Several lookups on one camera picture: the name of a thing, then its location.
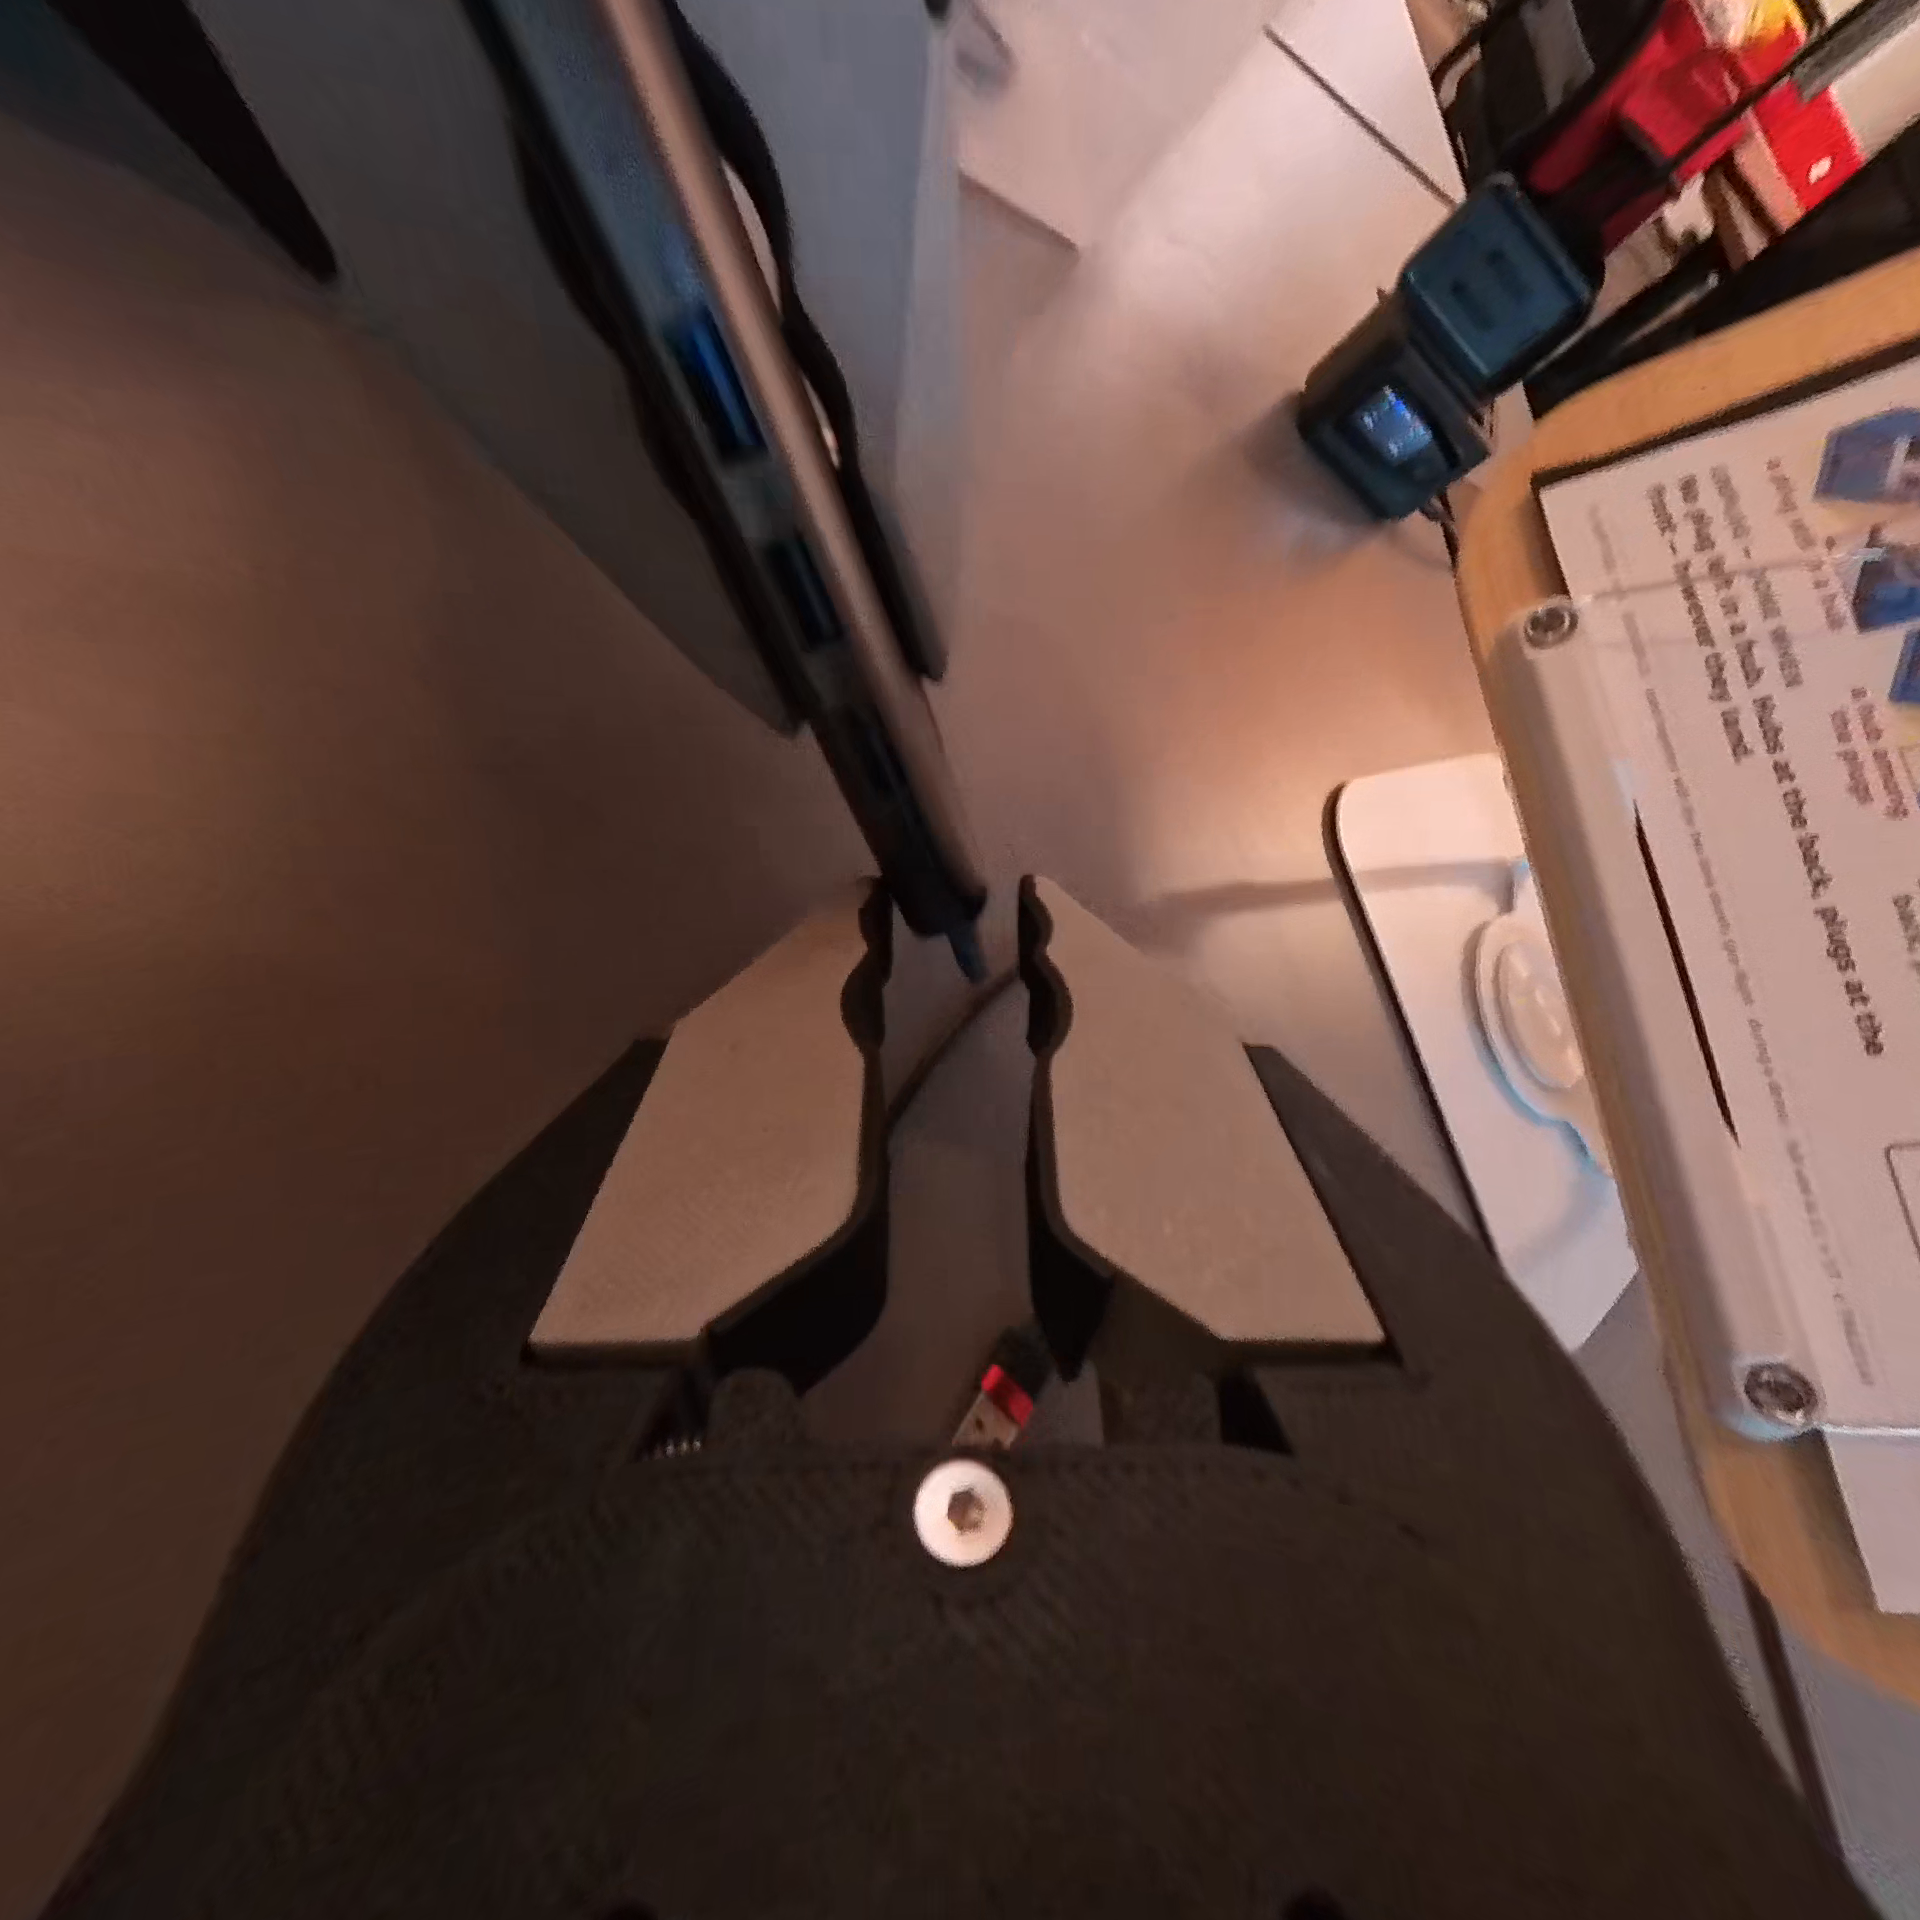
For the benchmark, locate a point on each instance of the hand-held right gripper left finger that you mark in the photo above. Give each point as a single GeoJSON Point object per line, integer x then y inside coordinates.
{"type": "Point", "coordinates": [706, 1171]}

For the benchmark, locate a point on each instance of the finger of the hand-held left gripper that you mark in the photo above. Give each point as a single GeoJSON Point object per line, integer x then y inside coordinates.
{"type": "Point", "coordinates": [451, 301]}
{"type": "Point", "coordinates": [902, 599]}

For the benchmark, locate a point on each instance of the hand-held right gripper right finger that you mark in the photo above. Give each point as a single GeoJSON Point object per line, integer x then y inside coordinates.
{"type": "Point", "coordinates": [1202, 1171]}

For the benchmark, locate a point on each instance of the dark grey usb hub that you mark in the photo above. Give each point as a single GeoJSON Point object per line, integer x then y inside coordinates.
{"type": "Point", "coordinates": [781, 495]}

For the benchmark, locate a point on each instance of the white stand base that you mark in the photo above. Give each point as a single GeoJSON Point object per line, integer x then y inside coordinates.
{"type": "Point", "coordinates": [1412, 901]}

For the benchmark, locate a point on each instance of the printed instruction sheet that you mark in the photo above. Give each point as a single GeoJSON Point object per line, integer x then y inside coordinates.
{"type": "Point", "coordinates": [1800, 751]}

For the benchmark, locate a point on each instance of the red storage bin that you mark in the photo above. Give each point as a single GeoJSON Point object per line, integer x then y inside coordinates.
{"type": "Point", "coordinates": [1682, 83]}

